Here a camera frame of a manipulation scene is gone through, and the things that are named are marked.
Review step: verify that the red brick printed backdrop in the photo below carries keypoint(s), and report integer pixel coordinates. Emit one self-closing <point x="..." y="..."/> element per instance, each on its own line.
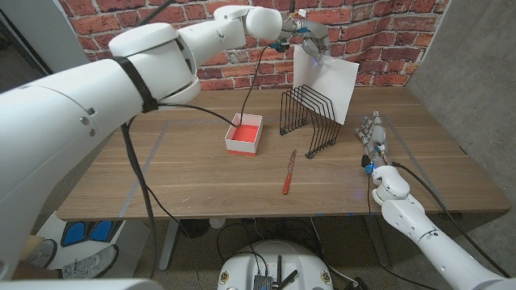
<point x="383" y="40"/>

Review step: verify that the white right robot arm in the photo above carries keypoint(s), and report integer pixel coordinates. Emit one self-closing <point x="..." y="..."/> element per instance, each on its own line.
<point x="427" y="233"/>

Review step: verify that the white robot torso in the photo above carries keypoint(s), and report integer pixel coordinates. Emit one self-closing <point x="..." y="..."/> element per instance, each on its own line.
<point x="242" y="266"/>

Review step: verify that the white mat with blue footprints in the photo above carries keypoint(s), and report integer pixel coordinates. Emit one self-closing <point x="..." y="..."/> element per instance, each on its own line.
<point x="125" y="237"/>

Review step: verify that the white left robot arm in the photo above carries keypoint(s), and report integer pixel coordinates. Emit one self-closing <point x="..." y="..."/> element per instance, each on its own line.
<point x="60" y="129"/>

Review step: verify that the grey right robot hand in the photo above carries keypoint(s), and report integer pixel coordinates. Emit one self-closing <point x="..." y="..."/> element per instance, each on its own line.
<point x="377" y="139"/>

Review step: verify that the grey sneaker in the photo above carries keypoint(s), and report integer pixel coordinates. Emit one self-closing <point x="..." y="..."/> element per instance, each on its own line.
<point x="90" y="263"/>
<point x="42" y="253"/>

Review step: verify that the white table leg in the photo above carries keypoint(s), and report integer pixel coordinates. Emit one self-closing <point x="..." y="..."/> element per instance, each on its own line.
<point x="169" y="241"/>
<point x="377" y="241"/>

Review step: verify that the black box with antennas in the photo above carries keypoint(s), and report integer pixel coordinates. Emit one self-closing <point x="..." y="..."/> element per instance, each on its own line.
<point x="262" y="282"/>

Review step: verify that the person's leg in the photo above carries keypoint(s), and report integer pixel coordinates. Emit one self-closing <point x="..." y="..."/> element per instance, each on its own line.
<point x="36" y="274"/>

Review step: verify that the white paper file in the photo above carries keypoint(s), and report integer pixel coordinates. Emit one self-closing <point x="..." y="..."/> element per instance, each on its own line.
<point x="330" y="84"/>

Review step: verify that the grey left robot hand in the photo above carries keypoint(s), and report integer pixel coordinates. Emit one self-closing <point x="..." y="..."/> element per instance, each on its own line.
<point x="312" y="38"/>

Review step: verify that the red and white box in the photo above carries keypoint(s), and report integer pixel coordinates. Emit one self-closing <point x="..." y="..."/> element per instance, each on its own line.
<point x="246" y="135"/>

